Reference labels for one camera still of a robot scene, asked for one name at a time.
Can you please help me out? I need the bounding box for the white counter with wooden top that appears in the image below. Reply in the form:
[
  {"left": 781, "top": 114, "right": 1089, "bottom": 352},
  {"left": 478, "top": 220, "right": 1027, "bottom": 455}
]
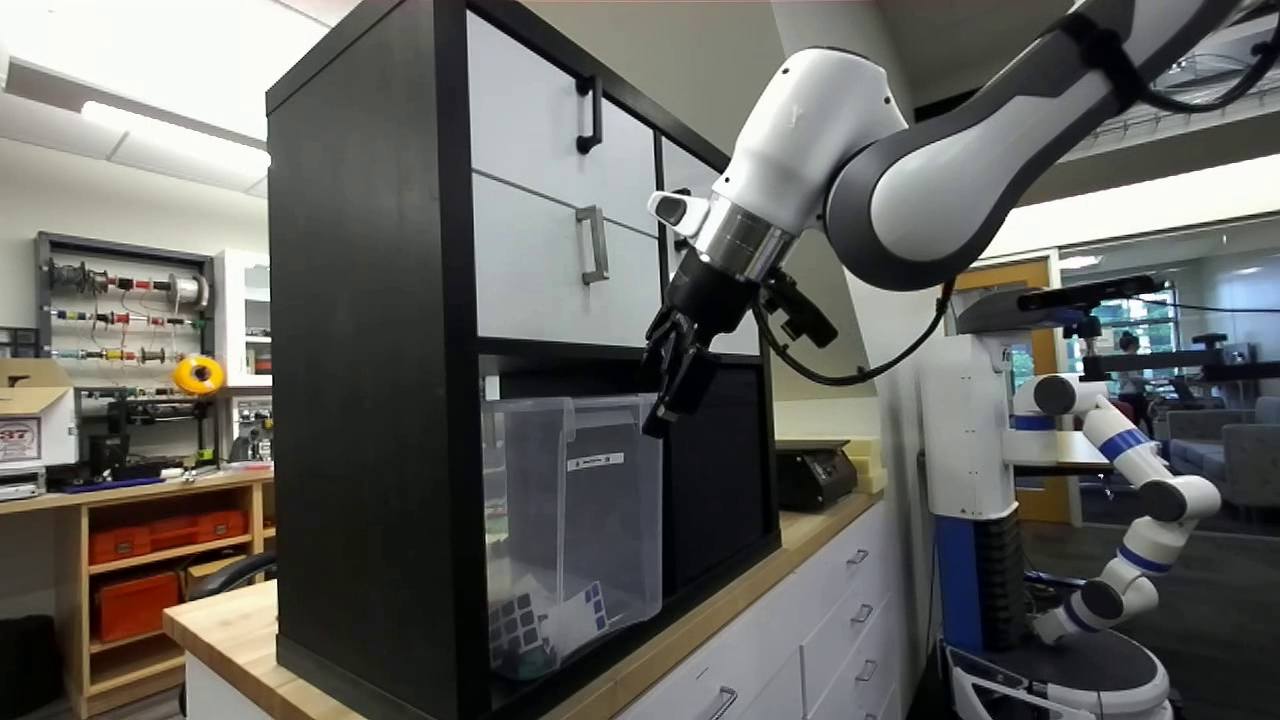
[{"left": 161, "top": 461, "right": 928, "bottom": 720}]

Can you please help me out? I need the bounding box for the silver drawer handle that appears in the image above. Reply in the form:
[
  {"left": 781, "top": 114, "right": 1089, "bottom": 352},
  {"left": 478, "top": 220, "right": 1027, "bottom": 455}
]
[{"left": 570, "top": 203, "right": 615, "bottom": 287}]

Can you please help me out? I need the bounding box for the cardboard box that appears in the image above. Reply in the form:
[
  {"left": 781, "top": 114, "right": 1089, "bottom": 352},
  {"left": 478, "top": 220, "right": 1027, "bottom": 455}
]
[{"left": 0, "top": 357, "right": 84, "bottom": 503}]

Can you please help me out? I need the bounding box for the wide red storage bin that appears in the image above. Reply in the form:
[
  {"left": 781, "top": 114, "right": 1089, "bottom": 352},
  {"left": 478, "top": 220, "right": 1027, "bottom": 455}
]
[{"left": 147, "top": 503, "right": 257, "bottom": 552}]

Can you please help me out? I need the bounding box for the white drawer with black handle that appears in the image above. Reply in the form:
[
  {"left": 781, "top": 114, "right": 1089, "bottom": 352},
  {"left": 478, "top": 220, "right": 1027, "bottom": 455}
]
[{"left": 462, "top": 9, "right": 659, "bottom": 241}]

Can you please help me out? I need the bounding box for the yellow filament spool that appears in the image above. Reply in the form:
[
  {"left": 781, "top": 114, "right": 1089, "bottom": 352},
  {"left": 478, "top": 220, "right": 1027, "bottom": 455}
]
[{"left": 169, "top": 352, "right": 232, "bottom": 406}]

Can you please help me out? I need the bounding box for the white blue mobile robot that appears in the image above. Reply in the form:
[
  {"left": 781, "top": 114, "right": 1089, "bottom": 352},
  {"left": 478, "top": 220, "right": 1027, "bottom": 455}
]
[{"left": 915, "top": 272, "right": 1227, "bottom": 720}]

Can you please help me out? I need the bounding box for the Rubik's cube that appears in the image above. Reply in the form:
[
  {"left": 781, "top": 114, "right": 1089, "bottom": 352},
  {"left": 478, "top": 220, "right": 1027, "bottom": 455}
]
[{"left": 486, "top": 587, "right": 561, "bottom": 673}]

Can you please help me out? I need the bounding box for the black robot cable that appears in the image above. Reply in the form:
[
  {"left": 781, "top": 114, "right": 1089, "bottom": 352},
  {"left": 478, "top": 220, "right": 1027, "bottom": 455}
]
[{"left": 746, "top": 269, "right": 966, "bottom": 393}]

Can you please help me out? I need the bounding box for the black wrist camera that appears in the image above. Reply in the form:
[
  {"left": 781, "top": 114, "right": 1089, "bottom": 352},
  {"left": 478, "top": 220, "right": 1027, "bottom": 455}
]
[{"left": 765, "top": 269, "right": 844, "bottom": 357}]

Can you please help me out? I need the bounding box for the black device on counter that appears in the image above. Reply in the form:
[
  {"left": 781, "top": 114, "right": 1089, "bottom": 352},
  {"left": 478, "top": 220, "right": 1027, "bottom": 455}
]
[{"left": 768, "top": 437, "right": 858, "bottom": 515}]

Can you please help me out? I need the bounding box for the grey tool pegboard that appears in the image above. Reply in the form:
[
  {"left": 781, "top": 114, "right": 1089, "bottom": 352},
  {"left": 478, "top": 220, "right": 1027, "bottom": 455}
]
[{"left": 30, "top": 228, "right": 223, "bottom": 374}]

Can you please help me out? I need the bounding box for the transparent plastic storage box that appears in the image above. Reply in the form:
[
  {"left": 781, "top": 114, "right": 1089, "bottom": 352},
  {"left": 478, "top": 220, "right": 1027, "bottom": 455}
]
[{"left": 478, "top": 390, "right": 669, "bottom": 684}]

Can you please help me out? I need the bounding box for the black drawer handle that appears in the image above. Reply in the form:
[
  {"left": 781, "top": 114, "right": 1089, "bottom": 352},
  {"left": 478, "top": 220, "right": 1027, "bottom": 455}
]
[{"left": 570, "top": 73, "right": 608, "bottom": 160}]

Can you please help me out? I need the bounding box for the black cabinet with drawers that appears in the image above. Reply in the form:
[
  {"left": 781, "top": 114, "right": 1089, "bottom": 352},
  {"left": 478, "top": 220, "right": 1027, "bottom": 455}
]
[{"left": 262, "top": 0, "right": 782, "bottom": 720}]

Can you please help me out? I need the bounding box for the black workshop machine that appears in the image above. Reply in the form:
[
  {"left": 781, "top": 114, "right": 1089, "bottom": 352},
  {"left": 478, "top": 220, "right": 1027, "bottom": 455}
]
[{"left": 73, "top": 385, "right": 223, "bottom": 491}]

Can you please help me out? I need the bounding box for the small red storage bin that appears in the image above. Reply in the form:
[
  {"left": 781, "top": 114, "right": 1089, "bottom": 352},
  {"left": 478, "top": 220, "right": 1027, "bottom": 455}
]
[{"left": 86, "top": 519, "right": 161, "bottom": 569}]

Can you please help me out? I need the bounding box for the large red storage bin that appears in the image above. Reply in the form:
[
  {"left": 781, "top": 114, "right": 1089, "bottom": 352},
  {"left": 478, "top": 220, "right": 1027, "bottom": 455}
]
[{"left": 86, "top": 569, "right": 186, "bottom": 643}]

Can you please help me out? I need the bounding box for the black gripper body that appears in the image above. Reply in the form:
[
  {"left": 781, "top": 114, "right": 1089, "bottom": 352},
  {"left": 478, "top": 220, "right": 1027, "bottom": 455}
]
[{"left": 656, "top": 248, "right": 768, "bottom": 357}]

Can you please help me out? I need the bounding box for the white drawer with silver handle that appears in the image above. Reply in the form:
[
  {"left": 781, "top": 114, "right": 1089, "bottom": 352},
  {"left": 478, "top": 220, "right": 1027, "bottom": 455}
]
[{"left": 466, "top": 172, "right": 669, "bottom": 357}]

